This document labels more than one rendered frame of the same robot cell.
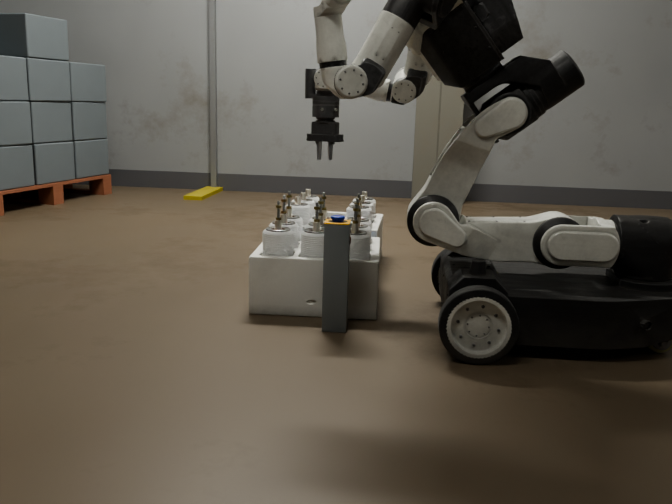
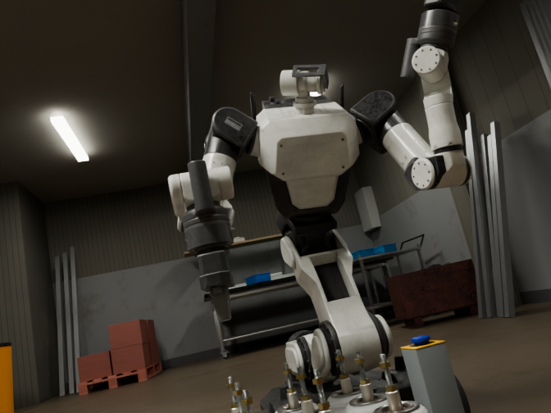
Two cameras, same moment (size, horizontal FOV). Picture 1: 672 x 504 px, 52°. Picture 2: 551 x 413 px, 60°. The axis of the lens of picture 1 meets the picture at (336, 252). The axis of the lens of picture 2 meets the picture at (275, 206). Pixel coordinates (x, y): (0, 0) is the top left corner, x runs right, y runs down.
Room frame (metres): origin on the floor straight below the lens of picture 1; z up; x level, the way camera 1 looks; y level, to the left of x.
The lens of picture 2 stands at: (2.45, 0.94, 0.44)
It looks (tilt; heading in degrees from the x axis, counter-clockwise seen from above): 12 degrees up; 252
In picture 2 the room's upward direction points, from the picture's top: 13 degrees counter-clockwise
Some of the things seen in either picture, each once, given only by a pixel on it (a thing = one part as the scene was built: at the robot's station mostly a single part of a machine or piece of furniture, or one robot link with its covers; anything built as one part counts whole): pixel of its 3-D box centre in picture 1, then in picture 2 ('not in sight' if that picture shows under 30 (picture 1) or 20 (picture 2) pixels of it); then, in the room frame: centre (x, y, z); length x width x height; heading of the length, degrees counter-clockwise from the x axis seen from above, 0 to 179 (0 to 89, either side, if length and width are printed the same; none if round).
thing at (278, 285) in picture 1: (318, 272); not in sight; (2.19, 0.05, 0.09); 0.39 x 0.39 x 0.18; 86
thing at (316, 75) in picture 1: (322, 86); (206, 196); (2.30, 0.06, 0.69); 0.11 x 0.11 x 0.11; 84
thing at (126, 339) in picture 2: not in sight; (120, 353); (2.81, -6.02, 0.37); 1.25 x 0.90 x 0.73; 85
